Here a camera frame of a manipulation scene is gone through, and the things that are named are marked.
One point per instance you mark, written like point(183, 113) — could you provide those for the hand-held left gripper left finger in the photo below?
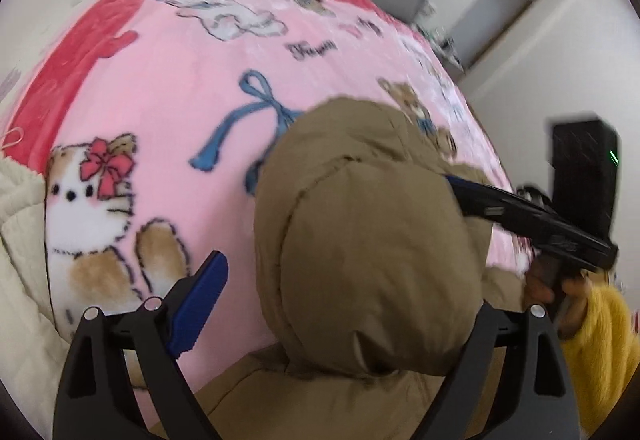
point(200, 305)

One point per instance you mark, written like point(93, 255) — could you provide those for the pink printed blanket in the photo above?
point(175, 85)

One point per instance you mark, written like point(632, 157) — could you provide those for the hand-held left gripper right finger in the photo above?
point(470, 362)

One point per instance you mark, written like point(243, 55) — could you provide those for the person's right hand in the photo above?
point(572, 302)

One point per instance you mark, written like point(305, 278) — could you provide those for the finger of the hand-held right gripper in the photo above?
point(500, 207)

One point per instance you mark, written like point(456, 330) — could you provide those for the bedside clutter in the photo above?
point(442, 38)

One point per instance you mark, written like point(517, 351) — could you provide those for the brown puffer jacket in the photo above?
point(370, 245)

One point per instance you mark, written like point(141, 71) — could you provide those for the cream quilted jacket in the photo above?
point(25, 270)

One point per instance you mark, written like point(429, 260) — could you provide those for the person's right forearm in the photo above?
point(610, 360)

